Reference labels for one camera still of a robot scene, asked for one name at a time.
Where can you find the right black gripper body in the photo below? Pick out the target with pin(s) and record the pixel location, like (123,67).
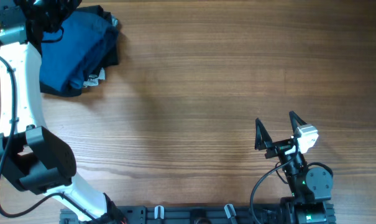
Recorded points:
(278,148)

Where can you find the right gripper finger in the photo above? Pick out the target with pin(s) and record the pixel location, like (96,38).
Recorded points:
(296,123)
(262,137)

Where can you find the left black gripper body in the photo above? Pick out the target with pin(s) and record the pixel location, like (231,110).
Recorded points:
(51,13)

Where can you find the blue polo shirt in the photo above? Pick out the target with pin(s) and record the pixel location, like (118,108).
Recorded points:
(52,71)

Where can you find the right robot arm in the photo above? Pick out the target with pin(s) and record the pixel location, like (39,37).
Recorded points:
(310,184)

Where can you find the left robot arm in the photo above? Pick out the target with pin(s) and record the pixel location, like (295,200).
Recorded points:
(31,157)

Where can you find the navy blue folded garment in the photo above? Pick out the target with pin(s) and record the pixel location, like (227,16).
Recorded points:
(88,38)

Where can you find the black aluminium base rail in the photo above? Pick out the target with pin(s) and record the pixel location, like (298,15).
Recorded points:
(197,214)

